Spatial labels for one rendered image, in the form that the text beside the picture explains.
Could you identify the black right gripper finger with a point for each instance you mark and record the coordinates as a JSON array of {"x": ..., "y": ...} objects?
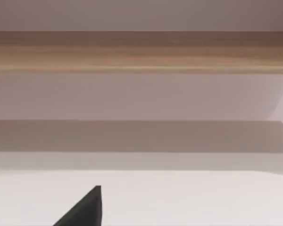
[{"x": 88, "y": 210}]

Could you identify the wooden shelf board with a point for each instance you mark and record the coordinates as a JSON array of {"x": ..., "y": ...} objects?
[{"x": 141, "y": 51}]

